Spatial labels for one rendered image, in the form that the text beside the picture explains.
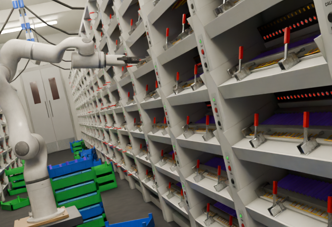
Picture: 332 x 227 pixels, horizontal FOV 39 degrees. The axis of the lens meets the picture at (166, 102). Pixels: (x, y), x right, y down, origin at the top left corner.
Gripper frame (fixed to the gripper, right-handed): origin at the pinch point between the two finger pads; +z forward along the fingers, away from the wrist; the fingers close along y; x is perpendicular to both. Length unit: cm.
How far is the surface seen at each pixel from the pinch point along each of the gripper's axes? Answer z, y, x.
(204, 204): 26, 28, -70
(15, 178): -90, -357, -98
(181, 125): 16.3, 27.7, -33.5
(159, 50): 6.8, 27.7, 1.2
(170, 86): 11.7, 27.7, -15.6
